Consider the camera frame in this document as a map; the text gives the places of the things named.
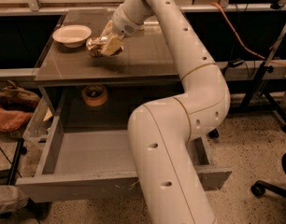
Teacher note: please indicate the brown bag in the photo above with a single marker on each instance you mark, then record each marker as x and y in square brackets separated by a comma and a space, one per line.
[14, 97]

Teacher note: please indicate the open grey top drawer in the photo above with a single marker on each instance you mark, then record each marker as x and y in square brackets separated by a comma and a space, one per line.
[85, 164]

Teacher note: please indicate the brown tape roll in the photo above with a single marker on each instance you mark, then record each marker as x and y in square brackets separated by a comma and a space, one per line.
[94, 95]

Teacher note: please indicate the black stand leg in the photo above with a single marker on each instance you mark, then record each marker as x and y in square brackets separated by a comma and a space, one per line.
[14, 168]

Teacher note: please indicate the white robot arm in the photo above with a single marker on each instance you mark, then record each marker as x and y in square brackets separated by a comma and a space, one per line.
[160, 130]

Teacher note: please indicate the black power adapter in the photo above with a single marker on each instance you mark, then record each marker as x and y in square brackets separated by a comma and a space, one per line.
[235, 63]

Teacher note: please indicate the orange cloth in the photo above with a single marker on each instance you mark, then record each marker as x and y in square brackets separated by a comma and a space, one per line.
[12, 120]

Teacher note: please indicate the clear plastic bin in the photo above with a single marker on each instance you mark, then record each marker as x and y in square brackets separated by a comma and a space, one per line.
[38, 128]

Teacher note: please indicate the white bowl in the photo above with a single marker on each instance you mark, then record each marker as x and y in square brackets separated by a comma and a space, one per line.
[72, 36]

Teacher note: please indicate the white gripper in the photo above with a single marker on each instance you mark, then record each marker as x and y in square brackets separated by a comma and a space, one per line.
[121, 22]

